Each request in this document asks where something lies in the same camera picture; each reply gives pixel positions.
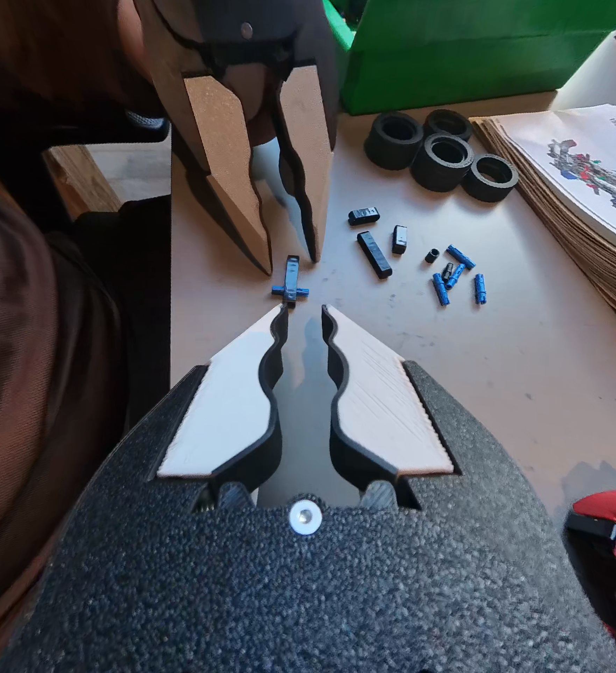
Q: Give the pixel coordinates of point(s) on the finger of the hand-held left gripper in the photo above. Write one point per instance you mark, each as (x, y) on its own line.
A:
(310, 157)
(223, 157)

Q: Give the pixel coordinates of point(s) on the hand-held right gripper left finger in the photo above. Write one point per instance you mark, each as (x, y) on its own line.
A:
(218, 415)

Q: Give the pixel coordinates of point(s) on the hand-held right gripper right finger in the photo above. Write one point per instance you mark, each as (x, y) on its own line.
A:
(386, 415)

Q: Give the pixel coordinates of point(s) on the small black toy brick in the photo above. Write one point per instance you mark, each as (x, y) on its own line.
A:
(400, 239)
(364, 215)

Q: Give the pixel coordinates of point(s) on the long black toy beam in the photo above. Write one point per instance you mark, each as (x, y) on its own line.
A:
(292, 271)
(374, 255)

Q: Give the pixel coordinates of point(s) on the blue toy connector pin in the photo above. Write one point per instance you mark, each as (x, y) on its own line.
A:
(480, 289)
(456, 274)
(460, 256)
(279, 289)
(441, 289)

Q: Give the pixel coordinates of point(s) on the black toy connector pin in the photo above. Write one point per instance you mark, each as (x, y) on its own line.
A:
(447, 272)

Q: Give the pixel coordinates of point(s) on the black toy bush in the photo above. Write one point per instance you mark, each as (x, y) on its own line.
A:
(432, 256)

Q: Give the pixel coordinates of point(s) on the green plastic bin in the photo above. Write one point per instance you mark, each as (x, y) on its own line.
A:
(444, 52)

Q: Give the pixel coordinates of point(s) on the person's left forearm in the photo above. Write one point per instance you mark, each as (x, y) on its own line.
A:
(39, 52)

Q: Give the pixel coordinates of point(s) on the grey desk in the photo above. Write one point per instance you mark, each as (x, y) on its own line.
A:
(497, 368)

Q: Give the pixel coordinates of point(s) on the person's left hand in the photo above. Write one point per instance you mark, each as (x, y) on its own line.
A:
(131, 37)

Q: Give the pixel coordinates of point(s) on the black rubber toy tire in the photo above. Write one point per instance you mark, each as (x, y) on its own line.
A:
(476, 192)
(423, 176)
(381, 152)
(465, 129)

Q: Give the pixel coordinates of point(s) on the black chair armrest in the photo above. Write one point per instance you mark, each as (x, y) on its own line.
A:
(76, 129)

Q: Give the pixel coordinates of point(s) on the open instruction booklet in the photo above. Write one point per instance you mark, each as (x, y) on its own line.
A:
(576, 210)

